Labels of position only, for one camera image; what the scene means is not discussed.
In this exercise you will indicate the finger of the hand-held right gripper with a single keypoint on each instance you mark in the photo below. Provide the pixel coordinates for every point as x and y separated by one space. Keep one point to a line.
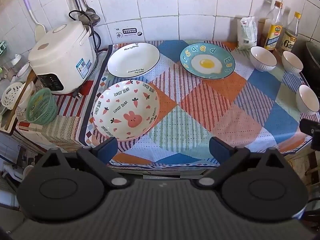
310 128

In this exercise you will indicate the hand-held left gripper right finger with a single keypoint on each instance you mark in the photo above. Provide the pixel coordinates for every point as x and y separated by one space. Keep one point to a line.
220 150

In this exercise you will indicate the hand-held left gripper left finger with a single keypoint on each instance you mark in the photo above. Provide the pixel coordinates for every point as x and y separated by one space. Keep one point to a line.
107 148

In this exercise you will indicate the white bowl with dark rim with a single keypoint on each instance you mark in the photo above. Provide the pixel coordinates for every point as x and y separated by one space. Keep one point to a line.
292 62
263 58
307 100

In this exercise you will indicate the colourful checkered tablecloth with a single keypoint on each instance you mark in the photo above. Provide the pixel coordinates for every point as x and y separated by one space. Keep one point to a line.
212 110

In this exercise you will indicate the pink rabbit carrot plate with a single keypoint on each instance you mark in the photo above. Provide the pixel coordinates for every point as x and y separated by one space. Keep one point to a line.
126 110

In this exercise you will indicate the striped cloth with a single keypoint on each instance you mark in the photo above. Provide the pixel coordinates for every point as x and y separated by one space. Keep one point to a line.
62 127

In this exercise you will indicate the dark wok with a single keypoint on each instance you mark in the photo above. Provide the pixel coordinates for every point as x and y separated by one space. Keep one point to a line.
312 65

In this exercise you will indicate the green plastic basket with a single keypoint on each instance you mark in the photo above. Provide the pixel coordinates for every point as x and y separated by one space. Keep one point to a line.
41 106

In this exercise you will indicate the teal fried egg plate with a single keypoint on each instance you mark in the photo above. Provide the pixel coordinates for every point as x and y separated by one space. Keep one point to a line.
207 61

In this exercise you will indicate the white plate with black rim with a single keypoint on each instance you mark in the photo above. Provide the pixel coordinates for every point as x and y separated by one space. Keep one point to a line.
133 59

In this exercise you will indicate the clear vinegar bottle yellow cap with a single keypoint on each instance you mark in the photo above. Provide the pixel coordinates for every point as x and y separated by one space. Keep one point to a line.
291 36

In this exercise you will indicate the wooden cutting board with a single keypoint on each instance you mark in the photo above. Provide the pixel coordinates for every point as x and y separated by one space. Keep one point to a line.
15 107

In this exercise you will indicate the white rice cooker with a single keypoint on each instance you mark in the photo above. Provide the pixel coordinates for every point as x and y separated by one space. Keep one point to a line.
62 57

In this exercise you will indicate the cooking oil bottle yellow label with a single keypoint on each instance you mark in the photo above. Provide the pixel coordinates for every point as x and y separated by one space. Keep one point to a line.
273 30

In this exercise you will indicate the white plastic colander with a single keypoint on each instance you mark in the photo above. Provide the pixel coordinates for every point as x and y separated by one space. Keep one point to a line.
12 96

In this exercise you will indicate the white salt bag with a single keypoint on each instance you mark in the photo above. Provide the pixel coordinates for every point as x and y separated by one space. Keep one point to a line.
247 33

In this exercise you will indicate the glass jar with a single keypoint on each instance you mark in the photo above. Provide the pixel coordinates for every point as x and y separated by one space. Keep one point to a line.
16 63

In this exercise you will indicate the metal ladle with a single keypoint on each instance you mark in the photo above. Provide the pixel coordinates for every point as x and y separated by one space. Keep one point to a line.
87 15

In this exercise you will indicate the wall sticker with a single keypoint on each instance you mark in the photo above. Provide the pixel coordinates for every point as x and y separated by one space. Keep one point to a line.
128 32

